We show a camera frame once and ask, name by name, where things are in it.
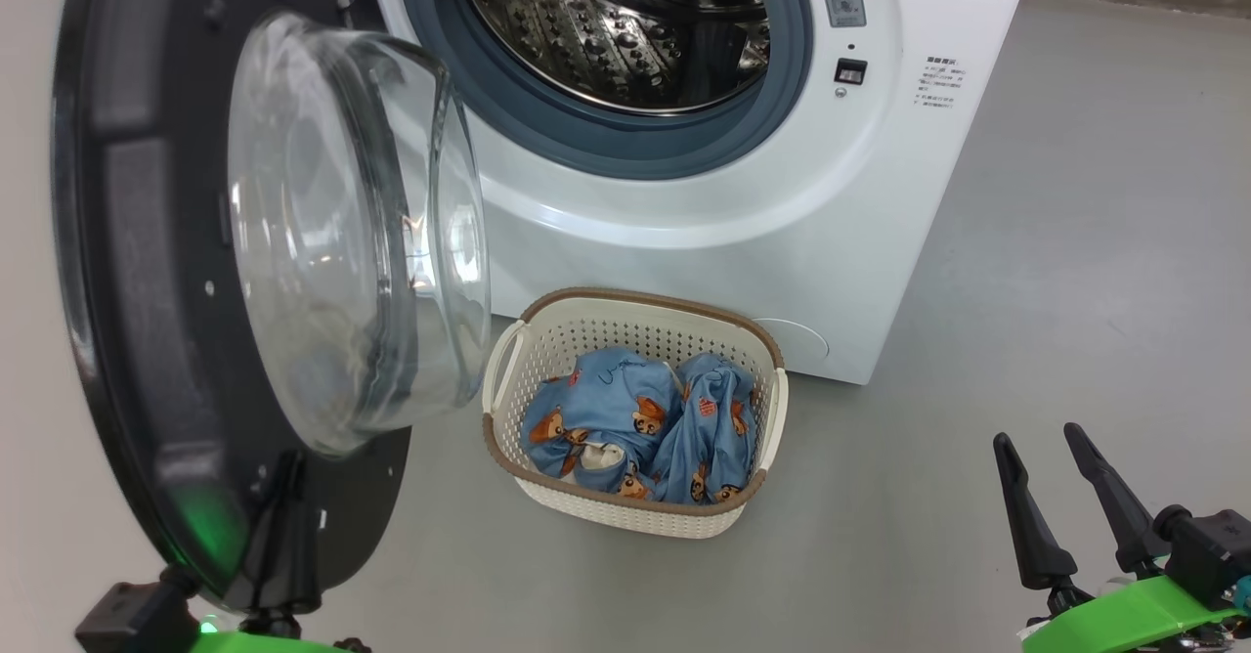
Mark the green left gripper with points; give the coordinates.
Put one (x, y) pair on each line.
(254, 644)

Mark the black door latch socket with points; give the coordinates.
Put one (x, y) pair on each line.
(850, 71)

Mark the perforated steel washer drum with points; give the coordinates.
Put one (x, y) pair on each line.
(606, 37)

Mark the black round glass washer door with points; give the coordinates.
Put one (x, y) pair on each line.
(147, 242)

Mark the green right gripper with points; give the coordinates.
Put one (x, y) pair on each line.
(1134, 619)

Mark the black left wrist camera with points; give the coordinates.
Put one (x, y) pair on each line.
(132, 619)

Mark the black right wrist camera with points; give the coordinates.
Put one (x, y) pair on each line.
(1207, 550)

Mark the black printed text label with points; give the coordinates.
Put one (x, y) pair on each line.
(940, 83)

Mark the cream perforated laundry basket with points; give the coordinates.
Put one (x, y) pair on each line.
(625, 518)

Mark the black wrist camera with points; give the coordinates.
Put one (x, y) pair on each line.
(1207, 550)
(132, 619)

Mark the white front-load washing machine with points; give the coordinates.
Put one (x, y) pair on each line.
(782, 242)

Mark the round white filter cover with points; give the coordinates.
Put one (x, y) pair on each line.
(806, 340)

